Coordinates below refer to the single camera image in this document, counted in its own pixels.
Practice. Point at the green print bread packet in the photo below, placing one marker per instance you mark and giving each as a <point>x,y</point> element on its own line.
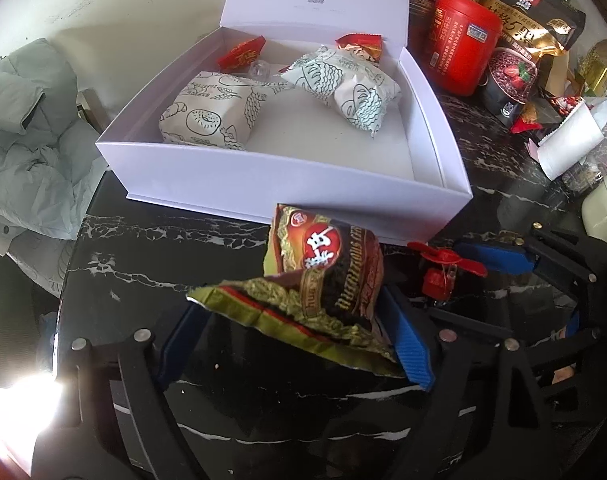
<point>343,85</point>

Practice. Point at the dark green sofa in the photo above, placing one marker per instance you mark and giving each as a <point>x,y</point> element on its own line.
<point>13,300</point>

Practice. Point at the white tube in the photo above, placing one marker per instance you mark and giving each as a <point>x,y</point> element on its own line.
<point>568,140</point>

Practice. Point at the small red bow ornament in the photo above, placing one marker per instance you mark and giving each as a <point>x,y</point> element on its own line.
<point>436,280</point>

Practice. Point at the leaf pattern chair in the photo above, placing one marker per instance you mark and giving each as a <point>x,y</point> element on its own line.
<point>43,260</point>

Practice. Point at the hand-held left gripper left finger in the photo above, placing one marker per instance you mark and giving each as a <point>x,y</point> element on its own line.
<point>176,355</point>

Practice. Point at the wooden frame boards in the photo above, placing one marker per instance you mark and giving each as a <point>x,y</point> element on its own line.
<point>96,110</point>

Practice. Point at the black oat bag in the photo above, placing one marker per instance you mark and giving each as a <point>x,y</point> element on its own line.
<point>523,75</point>

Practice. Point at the gold foil bag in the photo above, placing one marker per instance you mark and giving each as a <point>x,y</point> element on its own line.
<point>598,65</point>

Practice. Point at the clear plastic bag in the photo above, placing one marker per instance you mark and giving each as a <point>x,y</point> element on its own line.
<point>588,172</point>

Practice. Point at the small red snack packet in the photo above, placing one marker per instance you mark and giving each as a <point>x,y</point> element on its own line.
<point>566,105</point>

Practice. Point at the red candy packet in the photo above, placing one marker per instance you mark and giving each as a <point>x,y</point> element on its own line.
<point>358,42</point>
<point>241,55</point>

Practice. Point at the black print bread packet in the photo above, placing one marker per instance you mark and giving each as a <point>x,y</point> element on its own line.
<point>208,115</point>

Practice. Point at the grey-green down jacket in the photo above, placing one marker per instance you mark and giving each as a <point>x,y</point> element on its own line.
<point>28,160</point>

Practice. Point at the cream white round object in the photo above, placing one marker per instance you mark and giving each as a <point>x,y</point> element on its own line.
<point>598,205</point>

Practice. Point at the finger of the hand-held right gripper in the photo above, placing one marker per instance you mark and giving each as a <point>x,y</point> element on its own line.
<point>493,256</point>
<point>483,324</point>

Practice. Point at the gold brown snack packet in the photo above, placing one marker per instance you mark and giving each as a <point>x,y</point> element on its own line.
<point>333,270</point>

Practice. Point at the person's right hand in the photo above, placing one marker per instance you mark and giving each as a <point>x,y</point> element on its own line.
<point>563,375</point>

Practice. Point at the red canister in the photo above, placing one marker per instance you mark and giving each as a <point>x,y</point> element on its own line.
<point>458,45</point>

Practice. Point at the brown paper bag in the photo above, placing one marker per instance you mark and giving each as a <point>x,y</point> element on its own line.
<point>558,75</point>

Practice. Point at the white gift box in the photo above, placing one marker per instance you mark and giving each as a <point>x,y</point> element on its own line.
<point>333,170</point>

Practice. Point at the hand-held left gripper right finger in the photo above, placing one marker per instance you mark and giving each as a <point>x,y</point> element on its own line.
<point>408,345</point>

